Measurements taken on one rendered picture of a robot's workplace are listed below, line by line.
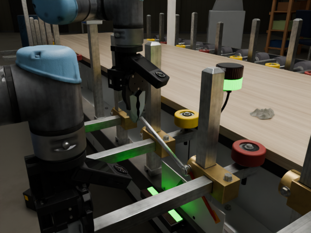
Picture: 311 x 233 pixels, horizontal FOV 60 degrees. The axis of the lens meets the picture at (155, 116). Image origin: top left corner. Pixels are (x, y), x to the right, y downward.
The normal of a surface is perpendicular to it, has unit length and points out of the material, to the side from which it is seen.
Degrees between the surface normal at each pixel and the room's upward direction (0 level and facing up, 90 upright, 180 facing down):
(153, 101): 90
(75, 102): 90
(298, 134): 0
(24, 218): 0
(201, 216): 90
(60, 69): 88
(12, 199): 0
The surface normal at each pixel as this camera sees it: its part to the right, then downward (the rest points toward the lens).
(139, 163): 0.00, -0.92
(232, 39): -0.14, 0.38
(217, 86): 0.52, 0.33
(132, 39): 0.32, 0.37
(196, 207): -0.86, 0.20
